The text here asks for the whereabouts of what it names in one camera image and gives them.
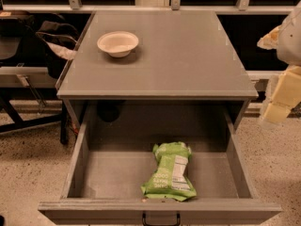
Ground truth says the open grey top drawer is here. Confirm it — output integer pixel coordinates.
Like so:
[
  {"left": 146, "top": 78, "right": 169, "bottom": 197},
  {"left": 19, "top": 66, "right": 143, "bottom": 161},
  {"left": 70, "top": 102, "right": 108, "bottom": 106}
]
[{"left": 39, "top": 102, "right": 281, "bottom": 226}]

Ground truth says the white paper bowl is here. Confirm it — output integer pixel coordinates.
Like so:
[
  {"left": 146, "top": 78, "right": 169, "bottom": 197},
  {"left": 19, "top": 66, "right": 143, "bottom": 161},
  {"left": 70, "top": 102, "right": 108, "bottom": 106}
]
[{"left": 97, "top": 31, "right": 139, "bottom": 58}]

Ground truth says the grey counter cabinet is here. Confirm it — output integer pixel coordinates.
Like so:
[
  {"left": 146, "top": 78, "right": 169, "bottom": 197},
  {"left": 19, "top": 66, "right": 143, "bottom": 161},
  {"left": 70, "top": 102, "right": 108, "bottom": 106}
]
[{"left": 58, "top": 11, "right": 258, "bottom": 136}]

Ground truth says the grey side bench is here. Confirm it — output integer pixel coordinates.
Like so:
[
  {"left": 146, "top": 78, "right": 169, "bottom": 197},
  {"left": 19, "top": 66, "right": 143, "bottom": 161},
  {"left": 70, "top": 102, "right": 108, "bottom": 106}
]
[{"left": 0, "top": 64, "right": 68, "bottom": 144}]

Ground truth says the black drawer handle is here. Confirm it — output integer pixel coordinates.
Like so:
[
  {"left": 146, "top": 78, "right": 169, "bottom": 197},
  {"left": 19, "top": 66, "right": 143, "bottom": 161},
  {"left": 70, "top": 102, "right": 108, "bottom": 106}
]
[{"left": 142, "top": 212, "right": 181, "bottom": 226}]

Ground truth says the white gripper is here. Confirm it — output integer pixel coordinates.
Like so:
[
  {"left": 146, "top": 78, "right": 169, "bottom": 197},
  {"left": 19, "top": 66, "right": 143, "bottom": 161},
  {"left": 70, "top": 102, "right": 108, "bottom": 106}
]
[{"left": 257, "top": 4, "right": 301, "bottom": 124}]

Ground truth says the dark bag with white cloth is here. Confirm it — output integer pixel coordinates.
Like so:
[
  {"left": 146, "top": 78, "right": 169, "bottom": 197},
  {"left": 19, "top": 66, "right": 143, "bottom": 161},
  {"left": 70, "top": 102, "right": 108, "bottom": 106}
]
[{"left": 36, "top": 21, "right": 79, "bottom": 79}]

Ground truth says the metal window railing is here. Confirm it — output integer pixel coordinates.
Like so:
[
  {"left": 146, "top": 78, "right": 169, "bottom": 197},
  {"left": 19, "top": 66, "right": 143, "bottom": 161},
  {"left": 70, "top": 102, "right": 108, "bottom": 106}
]
[{"left": 0, "top": 0, "right": 301, "bottom": 16}]

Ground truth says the black chair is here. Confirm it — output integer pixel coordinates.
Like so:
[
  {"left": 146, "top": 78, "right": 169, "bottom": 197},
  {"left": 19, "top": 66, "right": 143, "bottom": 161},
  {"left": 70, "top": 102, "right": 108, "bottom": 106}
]
[{"left": 0, "top": 10, "right": 42, "bottom": 66}]

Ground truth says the green rice chip bag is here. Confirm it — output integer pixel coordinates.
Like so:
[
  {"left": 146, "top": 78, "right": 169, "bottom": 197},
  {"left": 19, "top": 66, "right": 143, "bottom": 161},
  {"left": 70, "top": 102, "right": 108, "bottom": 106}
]
[{"left": 141, "top": 141, "right": 197, "bottom": 202}]

